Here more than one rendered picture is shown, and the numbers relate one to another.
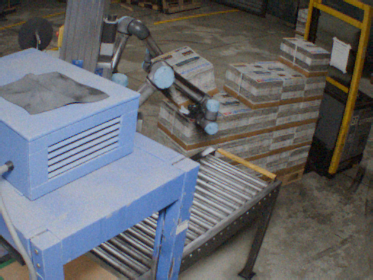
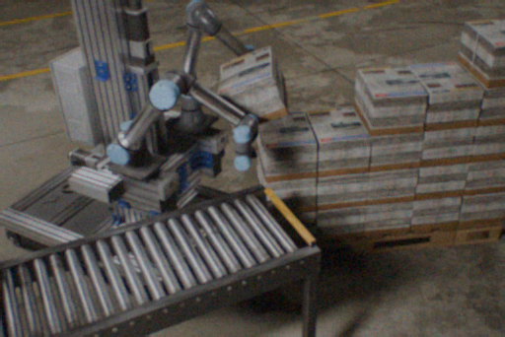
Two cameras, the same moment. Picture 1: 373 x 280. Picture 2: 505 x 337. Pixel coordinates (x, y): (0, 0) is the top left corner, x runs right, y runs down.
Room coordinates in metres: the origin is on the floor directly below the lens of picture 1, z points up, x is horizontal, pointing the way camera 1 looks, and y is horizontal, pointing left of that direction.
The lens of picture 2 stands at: (1.00, -1.40, 2.44)
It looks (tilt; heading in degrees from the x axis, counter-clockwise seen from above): 34 degrees down; 33
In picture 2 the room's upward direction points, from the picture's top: 2 degrees counter-clockwise
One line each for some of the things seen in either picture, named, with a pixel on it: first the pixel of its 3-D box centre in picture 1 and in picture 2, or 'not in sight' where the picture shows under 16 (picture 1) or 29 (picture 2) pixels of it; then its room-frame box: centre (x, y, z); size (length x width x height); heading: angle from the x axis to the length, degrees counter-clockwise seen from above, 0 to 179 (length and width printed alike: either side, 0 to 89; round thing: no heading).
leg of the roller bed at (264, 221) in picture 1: (258, 239); (309, 325); (2.68, -0.57, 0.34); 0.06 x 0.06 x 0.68; 58
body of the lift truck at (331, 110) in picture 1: (336, 123); not in sight; (4.72, -1.52, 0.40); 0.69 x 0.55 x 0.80; 39
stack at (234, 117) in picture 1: (229, 147); (357, 181); (3.74, -0.34, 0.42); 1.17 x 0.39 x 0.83; 129
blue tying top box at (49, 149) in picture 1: (29, 110); not in sight; (1.41, 0.53, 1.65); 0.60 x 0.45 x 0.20; 58
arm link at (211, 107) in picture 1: (210, 109); (243, 138); (2.89, -0.11, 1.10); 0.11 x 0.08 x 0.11; 19
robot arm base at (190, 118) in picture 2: not in sight; (191, 112); (3.30, 0.51, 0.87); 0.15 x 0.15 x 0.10
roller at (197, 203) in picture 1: (192, 201); (175, 256); (2.38, -0.09, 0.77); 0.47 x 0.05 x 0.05; 58
